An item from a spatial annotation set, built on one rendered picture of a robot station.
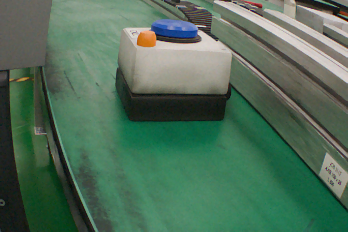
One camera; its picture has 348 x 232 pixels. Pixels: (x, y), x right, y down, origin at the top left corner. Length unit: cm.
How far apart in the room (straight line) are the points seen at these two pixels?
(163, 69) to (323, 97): 14
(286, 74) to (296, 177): 10
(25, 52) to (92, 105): 15
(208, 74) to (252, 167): 9
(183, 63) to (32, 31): 21
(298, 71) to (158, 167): 14
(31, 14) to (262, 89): 27
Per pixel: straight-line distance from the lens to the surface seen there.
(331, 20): 63
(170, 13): 81
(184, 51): 35
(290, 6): 115
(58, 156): 32
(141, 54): 34
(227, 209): 26
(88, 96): 41
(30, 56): 49
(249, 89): 43
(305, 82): 33
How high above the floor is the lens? 93
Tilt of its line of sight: 21 degrees down
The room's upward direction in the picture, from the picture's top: 7 degrees clockwise
